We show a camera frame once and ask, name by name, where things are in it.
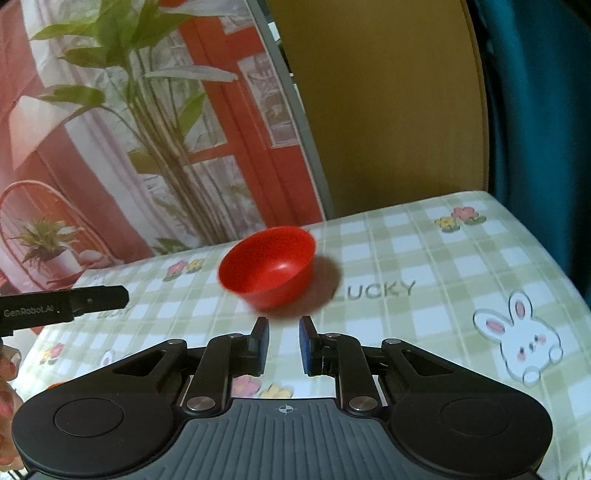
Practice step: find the wooden panel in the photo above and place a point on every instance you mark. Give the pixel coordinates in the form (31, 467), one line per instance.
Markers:
(392, 115)

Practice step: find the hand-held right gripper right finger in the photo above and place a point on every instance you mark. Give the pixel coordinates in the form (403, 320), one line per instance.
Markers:
(304, 346)

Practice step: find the teal curtain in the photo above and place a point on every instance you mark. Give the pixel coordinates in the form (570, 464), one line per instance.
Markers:
(545, 115)

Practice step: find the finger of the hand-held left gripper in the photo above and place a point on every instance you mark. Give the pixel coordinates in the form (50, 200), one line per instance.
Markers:
(101, 299)

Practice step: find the printed room backdrop cloth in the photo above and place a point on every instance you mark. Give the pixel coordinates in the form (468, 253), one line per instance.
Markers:
(115, 184)

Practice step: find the person's left hand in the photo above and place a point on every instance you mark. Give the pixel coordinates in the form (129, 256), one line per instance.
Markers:
(7, 401)

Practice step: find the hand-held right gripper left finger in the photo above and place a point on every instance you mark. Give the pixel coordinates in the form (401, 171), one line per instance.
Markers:
(262, 346)

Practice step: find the red plastic bowl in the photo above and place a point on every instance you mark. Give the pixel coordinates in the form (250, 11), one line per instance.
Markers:
(268, 272)

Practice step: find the green checked tablecloth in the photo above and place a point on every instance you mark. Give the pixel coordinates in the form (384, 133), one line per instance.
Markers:
(415, 258)

